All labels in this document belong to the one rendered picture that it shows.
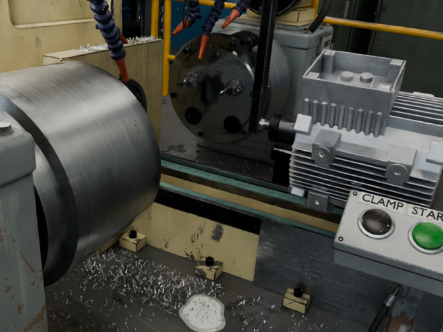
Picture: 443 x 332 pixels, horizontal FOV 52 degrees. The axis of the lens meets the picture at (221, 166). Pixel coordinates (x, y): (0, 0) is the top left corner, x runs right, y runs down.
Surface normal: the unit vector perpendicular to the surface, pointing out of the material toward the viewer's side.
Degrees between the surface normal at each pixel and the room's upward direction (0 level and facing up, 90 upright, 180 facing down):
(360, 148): 16
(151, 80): 90
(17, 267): 90
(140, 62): 90
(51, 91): 24
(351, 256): 122
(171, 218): 90
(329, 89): 106
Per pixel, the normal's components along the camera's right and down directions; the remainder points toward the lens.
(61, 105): 0.55, -0.65
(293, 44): -0.42, 0.33
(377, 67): -0.47, 0.56
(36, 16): 0.90, 0.24
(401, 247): -0.15, -0.59
